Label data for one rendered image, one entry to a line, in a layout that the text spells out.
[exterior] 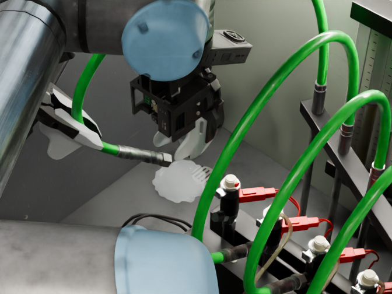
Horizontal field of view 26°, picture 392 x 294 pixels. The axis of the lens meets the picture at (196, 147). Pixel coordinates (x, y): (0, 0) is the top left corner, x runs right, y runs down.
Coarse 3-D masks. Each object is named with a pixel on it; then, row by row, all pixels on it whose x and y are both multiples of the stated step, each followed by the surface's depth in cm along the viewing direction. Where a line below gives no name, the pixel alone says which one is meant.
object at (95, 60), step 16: (320, 0) 114; (320, 16) 116; (320, 32) 119; (320, 48) 121; (96, 64) 105; (320, 64) 124; (80, 80) 107; (320, 80) 126; (80, 96) 108; (80, 112) 110
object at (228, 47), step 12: (216, 36) 102; (228, 36) 103; (240, 36) 105; (216, 48) 98; (228, 48) 100; (240, 48) 102; (204, 60) 97; (216, 60) 99; (228, 60) 101; (240, 60) 104
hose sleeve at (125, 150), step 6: (120, 150) 118; (126, 150) 118; (132, 150) 119; (138, 150) 120; (144, 150) 121; (150, 150) 122; (114, 156) 118; (120, 156) 118; (126, 156) 119; (132, 156) 119; (138, 156) 120; (144, 156) 120; (150, 156) 121; (156, 156) 122; (162, 156) 123; (144, 162) 122; (150, 162) 122; (156, 162) 122
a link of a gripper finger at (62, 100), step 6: (54, 90) 112; (54, 96) 112; (60, 96) 112; (54, 102) 111; (60, 102) 111; (66, 102) 113; (54, 108) 111; (66, 108) 112; (84, 114) 114; (84, 120) 114; (90, 120) 114; (90, 126) 114; (96, 126) 114; (96, 132) 115
